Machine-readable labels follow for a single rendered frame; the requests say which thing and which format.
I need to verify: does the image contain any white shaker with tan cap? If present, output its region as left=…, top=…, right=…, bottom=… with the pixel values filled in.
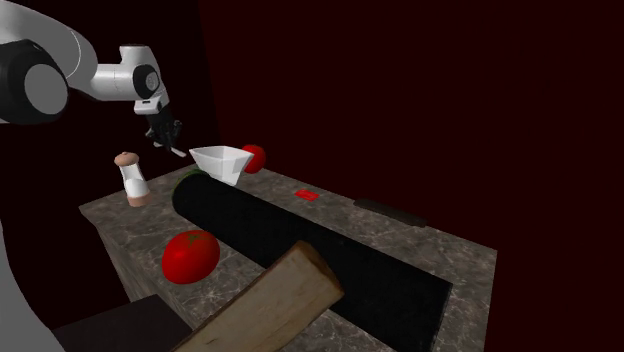
left=113, top=151, right=153, bottom=208

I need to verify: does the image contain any small red tomato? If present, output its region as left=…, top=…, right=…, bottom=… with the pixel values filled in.
left=241, top=144, right=268, bottom=175

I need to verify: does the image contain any long dark green cucumber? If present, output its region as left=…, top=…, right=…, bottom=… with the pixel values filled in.
left=170, top=167, right=454, bottom=352

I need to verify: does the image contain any tan bread loaf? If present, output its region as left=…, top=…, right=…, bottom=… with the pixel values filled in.
left=170, top=239, right=346, bottom=352

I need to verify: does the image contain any flat dark bar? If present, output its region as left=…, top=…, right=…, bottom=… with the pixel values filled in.
left=352, top=197, right=429, bottom=229

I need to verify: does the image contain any large red tomato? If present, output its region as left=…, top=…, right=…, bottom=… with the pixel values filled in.
left=161, top=229, right=222, bottom=286

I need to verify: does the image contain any white angular bowl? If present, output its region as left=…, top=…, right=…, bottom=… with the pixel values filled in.
left=188, top=145, right=256, bottom=187

